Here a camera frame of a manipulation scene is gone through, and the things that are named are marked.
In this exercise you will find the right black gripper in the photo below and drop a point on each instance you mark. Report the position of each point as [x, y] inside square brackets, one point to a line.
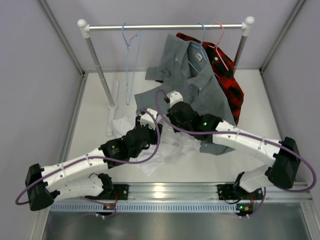
[171, 117]

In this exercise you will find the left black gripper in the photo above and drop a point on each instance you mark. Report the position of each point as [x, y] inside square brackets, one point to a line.
[152, 131]

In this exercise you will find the white shirt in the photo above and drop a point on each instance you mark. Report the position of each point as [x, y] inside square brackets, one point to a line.
[173, 145]

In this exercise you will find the light blue hanger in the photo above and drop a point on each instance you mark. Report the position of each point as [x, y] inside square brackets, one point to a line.
[133, 47]

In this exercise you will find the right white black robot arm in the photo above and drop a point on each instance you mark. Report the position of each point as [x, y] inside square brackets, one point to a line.
[279, 158]

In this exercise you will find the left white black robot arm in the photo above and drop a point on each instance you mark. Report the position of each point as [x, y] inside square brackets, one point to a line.
[86, 176]

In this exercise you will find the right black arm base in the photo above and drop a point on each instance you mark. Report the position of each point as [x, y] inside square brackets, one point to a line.
[243, 201]

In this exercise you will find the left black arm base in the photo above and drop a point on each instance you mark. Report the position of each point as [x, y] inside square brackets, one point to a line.
[120, 192]

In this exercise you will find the grey button-up shirt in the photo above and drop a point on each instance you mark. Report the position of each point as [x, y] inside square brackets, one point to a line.
[185, 67]

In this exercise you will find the red black plaid shirt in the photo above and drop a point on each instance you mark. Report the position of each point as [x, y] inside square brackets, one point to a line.
[223, 68]

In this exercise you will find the blue hanger holding grey shirt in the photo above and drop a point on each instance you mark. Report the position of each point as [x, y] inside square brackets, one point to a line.
[203, 37]

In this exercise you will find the white metal clothes rack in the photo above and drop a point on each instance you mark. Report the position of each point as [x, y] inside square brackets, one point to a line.
[112, 93]

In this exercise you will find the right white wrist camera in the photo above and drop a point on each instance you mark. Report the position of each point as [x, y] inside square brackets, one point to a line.
[173, 97]

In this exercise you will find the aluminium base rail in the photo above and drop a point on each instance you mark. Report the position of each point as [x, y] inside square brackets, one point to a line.
[175, 191]

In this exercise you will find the slotted grey cable duct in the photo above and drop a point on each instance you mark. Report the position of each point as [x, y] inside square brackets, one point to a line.
[146, 207]

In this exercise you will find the pink wire hanger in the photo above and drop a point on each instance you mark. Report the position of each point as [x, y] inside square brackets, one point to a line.
[220, 40]

